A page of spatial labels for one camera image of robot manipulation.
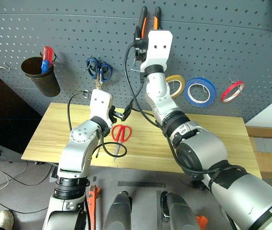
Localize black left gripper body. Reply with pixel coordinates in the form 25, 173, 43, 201
107, 106, 125, 126

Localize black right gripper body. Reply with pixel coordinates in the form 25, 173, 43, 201
133, 35, 149, 62

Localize orange and black pliers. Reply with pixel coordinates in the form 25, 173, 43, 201
137, 5, 163, 39

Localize yellow tape roll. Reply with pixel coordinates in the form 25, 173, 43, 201
165, 74, 186, 99

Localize blue tape roll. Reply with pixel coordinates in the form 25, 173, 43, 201
184, 77, 217, 108

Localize black floor tape strip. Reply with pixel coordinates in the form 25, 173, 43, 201
117, 181, 166, 188

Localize dark grey pegboard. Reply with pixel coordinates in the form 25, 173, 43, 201
0, 0, 272, 123

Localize red tape roll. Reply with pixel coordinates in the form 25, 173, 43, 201
220, 80, 246, 104

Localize black plastic cup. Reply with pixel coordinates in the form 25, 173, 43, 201
21, 56, 61, 98

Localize red and blue screwdriver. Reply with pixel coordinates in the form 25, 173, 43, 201
40, 46, 55, 75

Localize red tool on floor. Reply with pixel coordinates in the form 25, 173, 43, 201
87, 184, 101, 230

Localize orange scrap on floor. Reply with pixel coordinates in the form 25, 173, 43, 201
195, 215, 209, 230

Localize cardboard box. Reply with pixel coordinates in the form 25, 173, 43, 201
245, 125, 272, 180

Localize white shoe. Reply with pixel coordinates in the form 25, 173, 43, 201
0, 210, 15, 230

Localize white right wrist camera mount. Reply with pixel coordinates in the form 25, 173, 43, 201
140, 29, 174, 73

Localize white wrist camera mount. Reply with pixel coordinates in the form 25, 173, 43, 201
89, 89, 113, 121
140, 29, 174, 73

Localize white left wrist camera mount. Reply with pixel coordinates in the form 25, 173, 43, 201
89, 89, 113, 121

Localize red handled scissors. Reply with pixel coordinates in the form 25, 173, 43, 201
111, 124, 133, 162

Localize blue handled scissors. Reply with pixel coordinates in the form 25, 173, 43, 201
85, 56, 114, 91

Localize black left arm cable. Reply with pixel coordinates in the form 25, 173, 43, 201
67, 90, 128, 160

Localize black floor cable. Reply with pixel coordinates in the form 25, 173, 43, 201
0, 160, 55, 214

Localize white floor cable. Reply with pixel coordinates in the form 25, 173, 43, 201
0, 157, 28, 197

